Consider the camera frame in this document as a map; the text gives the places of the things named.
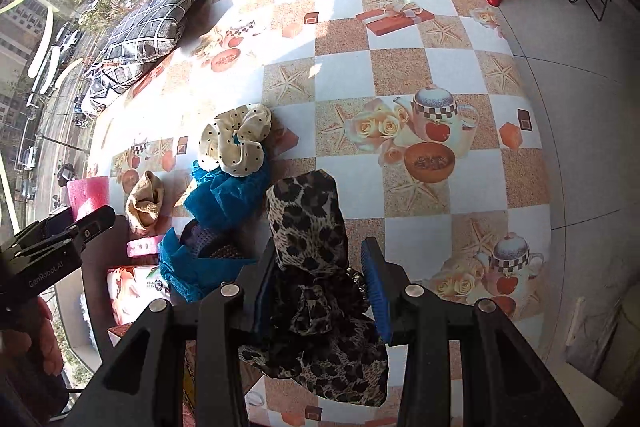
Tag pink sponge block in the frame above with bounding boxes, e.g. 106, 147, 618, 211
66, 176, 110, 221

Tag beige satin scrunchie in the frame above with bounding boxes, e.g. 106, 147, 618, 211
125, 171, 165, 235

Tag leopard print scrunchie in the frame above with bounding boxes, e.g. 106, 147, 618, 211
239, 170, 388, 407

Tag blue crinkled scrunchie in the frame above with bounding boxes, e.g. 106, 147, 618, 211
183, 160, 271, 233

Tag cream polka dot scrunchie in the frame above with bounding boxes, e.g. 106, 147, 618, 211
198, 104, 272, 178

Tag person's left hand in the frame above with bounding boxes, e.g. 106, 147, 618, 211
1, 297, 64, 376

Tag floral tissue pack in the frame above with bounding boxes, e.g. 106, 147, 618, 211
106, 265, 171, 325

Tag blue mesh fabric item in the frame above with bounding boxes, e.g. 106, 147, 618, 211
158, 219, 256, 303

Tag navy grid pattern pillow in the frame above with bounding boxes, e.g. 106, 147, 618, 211
80, 0, 195, 117

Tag checkered printed tablecloth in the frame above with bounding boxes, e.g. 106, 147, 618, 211
81, 0, 554, 427

